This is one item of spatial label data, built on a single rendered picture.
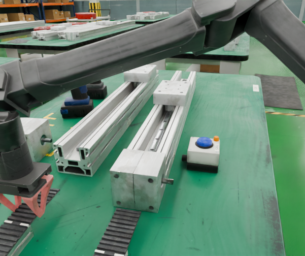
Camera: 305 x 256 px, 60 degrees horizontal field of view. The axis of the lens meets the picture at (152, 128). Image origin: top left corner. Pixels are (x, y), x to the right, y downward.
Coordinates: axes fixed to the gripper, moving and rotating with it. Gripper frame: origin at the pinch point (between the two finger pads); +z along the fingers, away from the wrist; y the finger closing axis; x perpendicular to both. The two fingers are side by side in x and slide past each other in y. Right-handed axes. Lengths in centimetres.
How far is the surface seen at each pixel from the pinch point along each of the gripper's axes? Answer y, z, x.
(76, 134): 2.9, -3.3, -25.2
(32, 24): 294, -5, -405
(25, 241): -1.5, 3.3, 4.2
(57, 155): 4.7, -1.0, -17.9
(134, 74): 2, -7, -75
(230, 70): -42, 20, -198
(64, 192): -0.4, 4.5, -11.0
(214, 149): -34.0, -0.8, -28.1
